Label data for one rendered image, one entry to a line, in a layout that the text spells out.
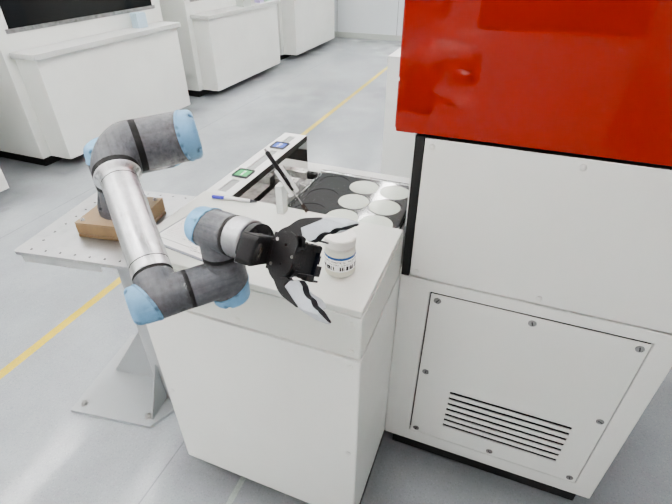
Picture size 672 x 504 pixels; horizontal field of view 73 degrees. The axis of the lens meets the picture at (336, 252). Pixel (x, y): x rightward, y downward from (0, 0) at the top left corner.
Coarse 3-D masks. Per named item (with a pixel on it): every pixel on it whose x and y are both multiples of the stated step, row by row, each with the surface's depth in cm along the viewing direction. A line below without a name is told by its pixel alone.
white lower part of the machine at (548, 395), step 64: (448, 320) 129; (512, 320) 121; (576, 320) 114; (448, 384) 143; (512, 384) 134; (576, 384) 125; (640, 384) 118; (448, 448) 161; (512, 448) 148; (576, 448) 138
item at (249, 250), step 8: (248, 232) 64; (240, 240) 63; (248, 240) 63; (256, 240) 63; (264, 240) 67; (240, 248) 63; (248, 248) 63; (256, 248) 64; (264, 248) 68; (240, 256) 63; (248, 256) 63; (256, 256) 64; (264, 256) 70; (248, 264) 63; (256, 264) 67
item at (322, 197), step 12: (324, 180) 158; (336, 180) 158; (348, 180) 158; (360, 180) 158; (372, 180) 158; (312, 192) 150; (324, 192) 150; (336, 192) 150; (348, 192) 150; (300, 204) 144; (312, 204) 144; (324, 204) 143; (336, 204) 143; (360, 216) 137; (384, 216) 137; (396, 216) 137
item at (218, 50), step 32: (160, 0) 501; (192, 0) 502; (224, 0) 555; (256, 0) 595; (192, 32) 514; (224, 32) 533; (256, 32) 595; (192, 64) 530; (224, 64) 545; (256, 64) 611
